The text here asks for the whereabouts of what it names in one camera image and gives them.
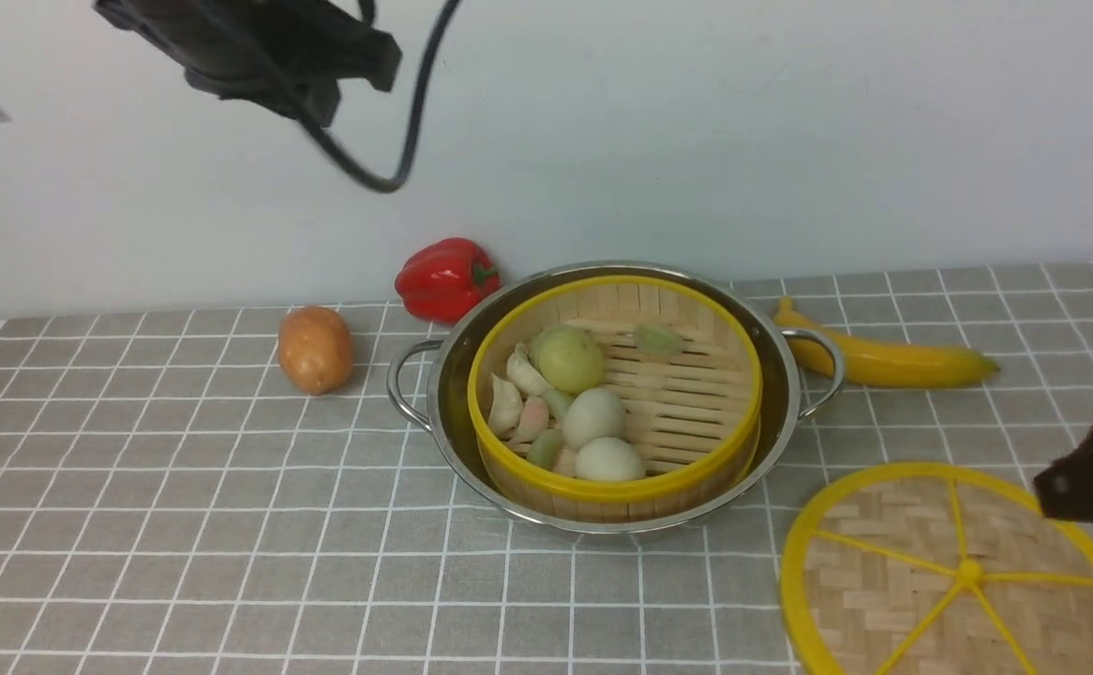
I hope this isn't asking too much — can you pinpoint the grey checkered tablecloth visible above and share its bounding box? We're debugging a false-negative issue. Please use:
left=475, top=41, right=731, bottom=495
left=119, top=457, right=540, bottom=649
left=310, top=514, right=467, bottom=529
left=0, top=263, right=1093, bottom=674

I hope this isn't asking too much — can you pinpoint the yellow banana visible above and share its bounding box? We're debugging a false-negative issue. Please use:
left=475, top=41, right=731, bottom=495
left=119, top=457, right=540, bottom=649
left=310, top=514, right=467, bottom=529
left=773, top=296, right=1001, bottom=390

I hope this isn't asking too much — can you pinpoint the pale green dumpling middle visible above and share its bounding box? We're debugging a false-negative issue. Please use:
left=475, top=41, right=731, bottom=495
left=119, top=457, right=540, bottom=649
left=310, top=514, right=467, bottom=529
left=541, top=389, right=574, bottom=424

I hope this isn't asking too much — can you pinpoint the red bell pepper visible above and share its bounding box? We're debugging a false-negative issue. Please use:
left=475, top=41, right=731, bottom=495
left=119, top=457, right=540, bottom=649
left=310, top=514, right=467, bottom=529
left=393, top=236, right=502, bottom=324

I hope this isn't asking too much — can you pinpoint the small green dumpling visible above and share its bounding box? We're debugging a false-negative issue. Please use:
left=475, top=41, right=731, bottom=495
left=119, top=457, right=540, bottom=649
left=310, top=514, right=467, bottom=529
left=633, top=323, right=687, bottom=359

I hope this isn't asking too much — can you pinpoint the white dumpling lower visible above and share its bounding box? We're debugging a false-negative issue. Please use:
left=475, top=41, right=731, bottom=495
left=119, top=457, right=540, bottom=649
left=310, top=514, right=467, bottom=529
left=487, top=374, right=524, bottom=439

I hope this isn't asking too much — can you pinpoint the green dumpling lower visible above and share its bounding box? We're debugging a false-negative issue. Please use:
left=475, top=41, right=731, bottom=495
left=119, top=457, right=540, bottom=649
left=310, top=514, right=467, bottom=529
left=525, top=428, right=564, bottom=472

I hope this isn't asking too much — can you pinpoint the white round bun upper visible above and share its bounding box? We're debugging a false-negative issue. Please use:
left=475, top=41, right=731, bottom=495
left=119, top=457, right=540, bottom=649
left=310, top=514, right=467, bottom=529
left=561, top=387, right=627, bottom=450

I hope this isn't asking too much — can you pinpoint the pink dumpling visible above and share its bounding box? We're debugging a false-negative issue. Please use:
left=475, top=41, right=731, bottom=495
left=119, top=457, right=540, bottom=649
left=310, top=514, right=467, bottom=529
left=512, top=395, right=551, bottom=445

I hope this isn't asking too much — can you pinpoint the brown potato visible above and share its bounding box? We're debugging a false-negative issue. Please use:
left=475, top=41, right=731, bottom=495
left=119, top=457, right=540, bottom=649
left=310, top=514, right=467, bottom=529
left=277, top=305, right=354, bottom=395

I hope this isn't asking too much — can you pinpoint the bamboo steamer basket yellow rim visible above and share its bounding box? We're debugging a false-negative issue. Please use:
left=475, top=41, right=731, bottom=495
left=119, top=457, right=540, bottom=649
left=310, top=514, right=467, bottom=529
left=468, top=269, right=762, bottom=524

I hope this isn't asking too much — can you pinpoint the stainless steel pot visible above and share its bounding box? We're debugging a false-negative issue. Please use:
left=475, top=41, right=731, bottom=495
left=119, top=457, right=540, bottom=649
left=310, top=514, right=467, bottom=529
left=387, top=260, right=846, bottom=546

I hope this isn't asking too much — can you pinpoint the white round bun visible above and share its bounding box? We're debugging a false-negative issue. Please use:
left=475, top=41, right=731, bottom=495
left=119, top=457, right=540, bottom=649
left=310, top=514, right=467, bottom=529
left=574, top=437, right=648, bottom=482
left=561, top=387, right=627, bottom=450

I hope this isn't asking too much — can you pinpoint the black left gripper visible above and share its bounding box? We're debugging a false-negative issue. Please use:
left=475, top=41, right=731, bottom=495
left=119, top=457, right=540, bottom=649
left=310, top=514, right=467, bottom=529
left=94, top=1, right=402, bottom=128

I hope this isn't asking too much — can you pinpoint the white dumpling upper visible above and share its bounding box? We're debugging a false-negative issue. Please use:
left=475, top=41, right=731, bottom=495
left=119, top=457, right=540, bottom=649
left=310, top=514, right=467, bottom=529
left=505, top=343, right=552, bottom=398

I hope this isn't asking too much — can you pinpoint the white dumpling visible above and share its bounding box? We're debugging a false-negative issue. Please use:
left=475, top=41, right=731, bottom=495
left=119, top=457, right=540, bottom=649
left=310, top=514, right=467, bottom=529
left=487, top=374, right=524, bottom=439
left=505, top=343, right=552, bottom=398

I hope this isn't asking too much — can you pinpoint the black camera cable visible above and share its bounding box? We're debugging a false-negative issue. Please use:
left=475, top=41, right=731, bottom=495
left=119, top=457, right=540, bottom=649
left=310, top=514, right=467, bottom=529
left=181, top=0, right=465, bottom=194

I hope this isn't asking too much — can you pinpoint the white round bun lower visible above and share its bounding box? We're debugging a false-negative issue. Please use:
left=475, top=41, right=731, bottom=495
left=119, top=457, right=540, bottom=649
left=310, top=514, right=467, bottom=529
left=574, top=437, right=648, bottom=482

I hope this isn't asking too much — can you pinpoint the woven bamboo steamer lid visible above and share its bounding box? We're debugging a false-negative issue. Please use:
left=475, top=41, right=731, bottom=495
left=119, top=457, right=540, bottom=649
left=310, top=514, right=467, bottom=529
left=781, top=462, right=1093, bottom=674

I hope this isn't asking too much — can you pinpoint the large green-white bun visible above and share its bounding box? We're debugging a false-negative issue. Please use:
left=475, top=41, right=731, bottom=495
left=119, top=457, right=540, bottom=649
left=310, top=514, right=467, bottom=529
left=530, top=324, right=606, bottom=395

